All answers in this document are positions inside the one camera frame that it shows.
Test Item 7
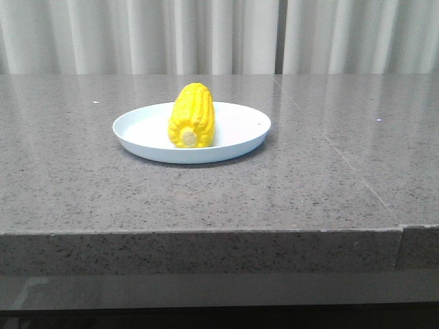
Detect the yellow corn cob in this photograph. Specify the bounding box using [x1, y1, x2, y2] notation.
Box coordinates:
[167, 83, 215, 148]

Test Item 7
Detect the light blue round plate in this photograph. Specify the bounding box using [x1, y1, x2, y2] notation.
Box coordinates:
[112, 101, 271, 165]

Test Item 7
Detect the white pleated curtain right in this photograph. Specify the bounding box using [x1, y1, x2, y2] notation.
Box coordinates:
[275, 1, 438, 74]

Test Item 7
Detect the white pleated curtain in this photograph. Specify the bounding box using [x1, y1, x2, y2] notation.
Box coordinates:
[1, 1, 281, 75]
[275, 1, 438, 74]

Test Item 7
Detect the white pleated curtain left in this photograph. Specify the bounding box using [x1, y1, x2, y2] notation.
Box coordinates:
[1, 1, 281, 75]

